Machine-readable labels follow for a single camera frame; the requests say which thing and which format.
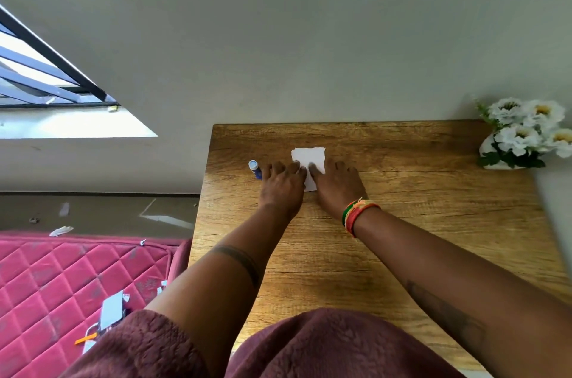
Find person's right hand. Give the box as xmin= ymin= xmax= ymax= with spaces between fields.
xmin=308 ymin=160 xmax=369 ymax=221

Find person's left hand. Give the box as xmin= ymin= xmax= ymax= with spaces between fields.
xmin=258 ymin=160 xmax=309 ymax=220

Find white paper piece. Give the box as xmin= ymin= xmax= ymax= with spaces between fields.
xmin=291 ymin=147 xmax=327 ymax=192

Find person's left forearm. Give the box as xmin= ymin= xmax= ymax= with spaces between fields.
xmin=145 ymin=205 xmax=296 ymax=378

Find person's right forearm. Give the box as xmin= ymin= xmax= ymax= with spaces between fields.
xmin=355 ymin=208 xmax=572 ymax=378

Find white flower pot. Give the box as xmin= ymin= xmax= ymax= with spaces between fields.
xmin=478 ymin=134 xmax=528 ymax=171

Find maroon fleece garment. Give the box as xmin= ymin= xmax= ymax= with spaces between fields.
xmin=60 ymin=307 xmax=465 ymax=378

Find white artificial flowers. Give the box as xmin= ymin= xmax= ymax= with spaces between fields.
xmin=473 ymin=97 xmax=572 ymax=170

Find pink quilted mattress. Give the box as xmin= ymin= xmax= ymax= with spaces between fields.
xmin=0 ymin=232 xmax=193 ymax=378

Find red green woven bracelets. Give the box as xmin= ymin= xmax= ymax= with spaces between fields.
xmin=341 ymin=197 xmax=382 ymax=239

